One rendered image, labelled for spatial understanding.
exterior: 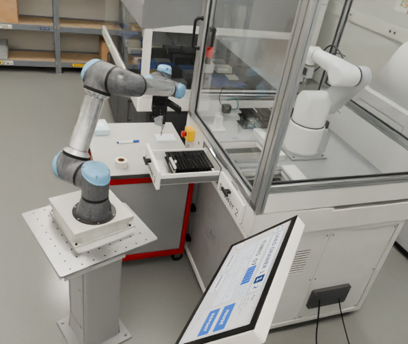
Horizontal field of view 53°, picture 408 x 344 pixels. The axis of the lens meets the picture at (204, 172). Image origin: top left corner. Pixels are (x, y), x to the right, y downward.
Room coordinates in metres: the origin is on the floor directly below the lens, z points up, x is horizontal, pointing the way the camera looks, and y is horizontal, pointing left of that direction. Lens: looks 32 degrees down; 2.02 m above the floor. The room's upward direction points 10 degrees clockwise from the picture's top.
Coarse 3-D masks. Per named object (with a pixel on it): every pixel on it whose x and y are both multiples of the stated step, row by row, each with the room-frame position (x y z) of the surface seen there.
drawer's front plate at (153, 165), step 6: (150, 150) 1.87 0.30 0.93; (150, 156) 1.83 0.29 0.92; (150, 162) 1.82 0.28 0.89; (156, 162) 1.76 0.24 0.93; (150, 168) 1.81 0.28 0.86; (156, 168) 1.71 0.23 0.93; (150, 174) 1.80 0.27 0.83; (156, 174) 1.70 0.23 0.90; (156, 180) 1.69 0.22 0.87; (156, 186) 1.68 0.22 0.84
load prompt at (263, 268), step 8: (280, 232) 1.08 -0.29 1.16; (272, 240) 1.05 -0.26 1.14; (280, 240) 1.02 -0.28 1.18; (272, 248) 1.00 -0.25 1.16; (264, 256) 0.98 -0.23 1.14; (272, 256) 0.95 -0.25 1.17; (264, 264) 0.93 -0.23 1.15; (256, 272) 0.90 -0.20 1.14; (264, 272) 0.88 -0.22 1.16; (256, 280) 0.86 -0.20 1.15; (264, 280) 0.84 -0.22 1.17; (256, 288) 0.82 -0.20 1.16
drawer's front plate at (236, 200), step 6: (222, 174) 1.76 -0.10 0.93; (222, 180) 1.75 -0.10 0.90; (228, 180) 1.71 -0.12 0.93; (228, 186) 1.68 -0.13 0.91; (222, 192) 1.72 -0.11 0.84; (234, 192) 1.62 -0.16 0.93; (234, 198) 1.61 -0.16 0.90; (240, 198) 1.58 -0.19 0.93; (228, 204) 1.65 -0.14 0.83; (234, 204) 1.59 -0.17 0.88; (240, 204) 1.54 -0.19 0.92; (234, 210) 1.58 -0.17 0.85; (240, 210) 1.53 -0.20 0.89; (234, 216) 1.57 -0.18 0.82; (240, 216) 1.52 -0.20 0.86; (240, 222) 1.53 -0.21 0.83
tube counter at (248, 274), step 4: (252, 260) 0.99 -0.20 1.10; (256, 260) 0.98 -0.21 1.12; (252, 264) 0.97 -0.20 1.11; (256, 264) 0.95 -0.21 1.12; (248, 268) 0.95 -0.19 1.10; (252, 268) 0.94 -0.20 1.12; (248, 272) 0.93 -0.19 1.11; (252, 272) 0.91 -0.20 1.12; (244, 276) 0.92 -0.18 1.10; (248, 276) 0.90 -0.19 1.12; (244, 280) 0.90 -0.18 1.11; (248, 280) 0.88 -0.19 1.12; (240, 284) 0.88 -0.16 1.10; (244, 284) 0.87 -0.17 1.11; (248, 284) 0.86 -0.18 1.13; (240, 288) 0.86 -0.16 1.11; (244, 288) 0.85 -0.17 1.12; (236, 292) 0.85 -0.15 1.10; (240, 292) 0.84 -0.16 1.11; (244, 292) 0.83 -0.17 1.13; (236, 296) 0.83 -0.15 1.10; (240, 296) 0.82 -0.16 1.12
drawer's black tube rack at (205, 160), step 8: (184, 152) 1.96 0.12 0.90; (192, 152) 1.98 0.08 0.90; (200, 152) 2.00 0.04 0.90; (168, 160) 1.90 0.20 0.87; (184, 160) 1.88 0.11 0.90; (192, 160) 1.89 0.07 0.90; (200, 160) 1.90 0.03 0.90; (208, 160) 1.92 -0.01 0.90; (184, 168) 1.81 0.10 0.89; (192, 168) 1.81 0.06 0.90; (200, 168) 1.83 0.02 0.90; (208, 168) 1.85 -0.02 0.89
